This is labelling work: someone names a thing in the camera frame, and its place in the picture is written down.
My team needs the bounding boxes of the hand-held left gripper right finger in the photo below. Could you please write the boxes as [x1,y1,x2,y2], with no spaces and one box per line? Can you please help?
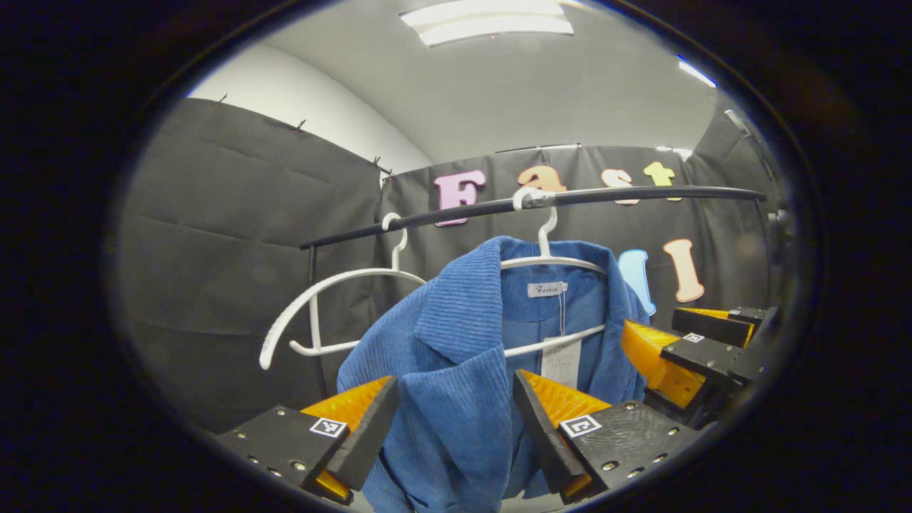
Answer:
[513,369,703,505]

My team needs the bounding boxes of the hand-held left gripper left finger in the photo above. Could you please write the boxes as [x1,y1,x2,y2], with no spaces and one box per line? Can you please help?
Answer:
[216,376,401,507]

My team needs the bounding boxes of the blue corduroy jacket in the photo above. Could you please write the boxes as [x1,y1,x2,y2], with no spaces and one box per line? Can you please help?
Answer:
[336,235,651,513]

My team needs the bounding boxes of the white plastic clothes hanger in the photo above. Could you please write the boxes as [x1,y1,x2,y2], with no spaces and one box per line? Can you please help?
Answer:
[499,187,608,358]
[259,212,428,371]

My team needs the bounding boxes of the black metal clothes rack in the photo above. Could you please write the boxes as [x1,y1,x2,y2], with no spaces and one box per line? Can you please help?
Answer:
[299,184,770,400]

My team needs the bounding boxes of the black backdrop cloth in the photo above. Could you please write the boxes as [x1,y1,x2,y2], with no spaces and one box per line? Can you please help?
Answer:
[114,93,792,435]

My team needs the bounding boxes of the small ceiling light panel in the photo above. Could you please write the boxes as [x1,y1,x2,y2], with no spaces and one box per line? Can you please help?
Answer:
[675,56,718,90]

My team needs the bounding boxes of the large ceiling light panel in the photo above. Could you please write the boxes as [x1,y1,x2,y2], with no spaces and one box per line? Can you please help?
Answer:
[399,0,574,47]

